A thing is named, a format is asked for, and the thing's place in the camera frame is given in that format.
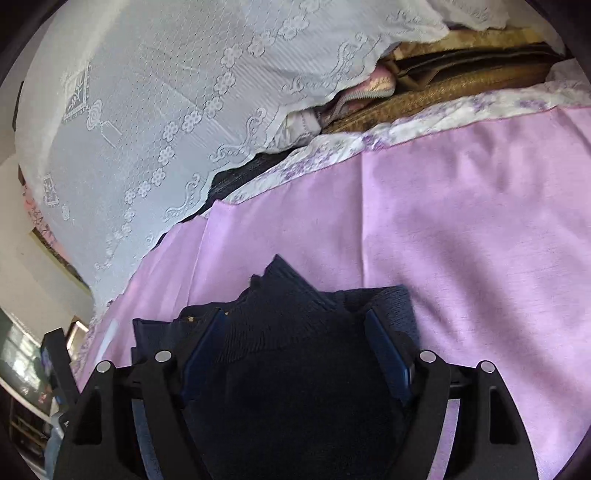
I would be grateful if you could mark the navy knit cardigan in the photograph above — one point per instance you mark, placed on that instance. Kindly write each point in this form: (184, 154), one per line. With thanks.
(286, 369)

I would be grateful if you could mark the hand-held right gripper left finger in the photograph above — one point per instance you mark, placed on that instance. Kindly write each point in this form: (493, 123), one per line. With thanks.
(203, 360)

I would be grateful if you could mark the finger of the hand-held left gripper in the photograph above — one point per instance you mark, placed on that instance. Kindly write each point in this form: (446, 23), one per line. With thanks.
(60, 364)

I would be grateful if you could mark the purple printed bedsheet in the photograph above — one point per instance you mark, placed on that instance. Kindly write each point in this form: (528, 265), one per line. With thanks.
(461, 207)

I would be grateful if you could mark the sliding glass window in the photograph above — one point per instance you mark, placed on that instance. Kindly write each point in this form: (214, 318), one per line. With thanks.
(18, 364)

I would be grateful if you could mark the pink folded blanket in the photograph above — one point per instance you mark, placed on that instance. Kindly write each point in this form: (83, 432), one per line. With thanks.
(364, 85)

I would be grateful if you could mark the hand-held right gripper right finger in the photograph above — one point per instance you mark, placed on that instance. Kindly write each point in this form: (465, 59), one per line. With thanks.
(388, 355)

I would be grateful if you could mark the folded bamboo mat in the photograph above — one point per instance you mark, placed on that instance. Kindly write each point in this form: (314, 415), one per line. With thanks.
(438, 87)

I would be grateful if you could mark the white lace cover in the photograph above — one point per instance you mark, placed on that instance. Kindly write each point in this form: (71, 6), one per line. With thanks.
(161, 92)

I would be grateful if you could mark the pink floral quilt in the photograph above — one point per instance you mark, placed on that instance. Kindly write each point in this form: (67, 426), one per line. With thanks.
(39, 217)

